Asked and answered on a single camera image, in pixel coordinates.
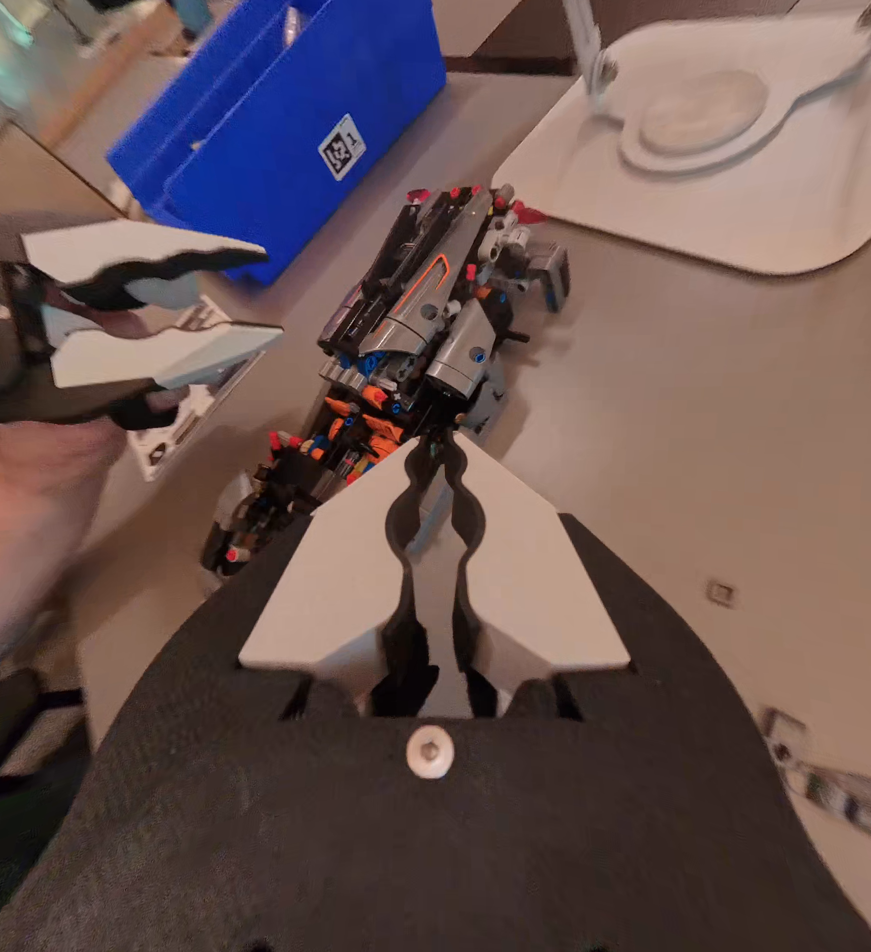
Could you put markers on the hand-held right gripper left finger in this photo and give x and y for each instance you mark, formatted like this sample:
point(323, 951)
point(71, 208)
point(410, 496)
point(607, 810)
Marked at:
point(331, 587)

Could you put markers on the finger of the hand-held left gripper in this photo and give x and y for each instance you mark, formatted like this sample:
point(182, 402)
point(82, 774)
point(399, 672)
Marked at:
point(153, 353)
point(123, 249)

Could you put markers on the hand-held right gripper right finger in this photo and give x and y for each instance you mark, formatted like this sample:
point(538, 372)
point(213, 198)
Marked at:
point(540, 595)

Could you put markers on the lego car model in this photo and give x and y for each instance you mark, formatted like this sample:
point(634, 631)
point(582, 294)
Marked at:
point(406, 297)

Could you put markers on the person's left forearm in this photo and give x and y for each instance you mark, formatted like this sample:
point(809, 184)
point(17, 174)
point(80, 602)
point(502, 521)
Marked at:
point(26, 535)

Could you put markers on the lego sticker sheet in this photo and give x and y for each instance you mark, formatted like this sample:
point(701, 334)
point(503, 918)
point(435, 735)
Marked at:
point(208, 405)

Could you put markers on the blue plastic bin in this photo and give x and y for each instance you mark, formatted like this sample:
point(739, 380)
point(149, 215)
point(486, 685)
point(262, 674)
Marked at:
point(272, 111)

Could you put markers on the white stand base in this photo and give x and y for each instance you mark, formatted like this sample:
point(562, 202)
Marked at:
point(778, 201)

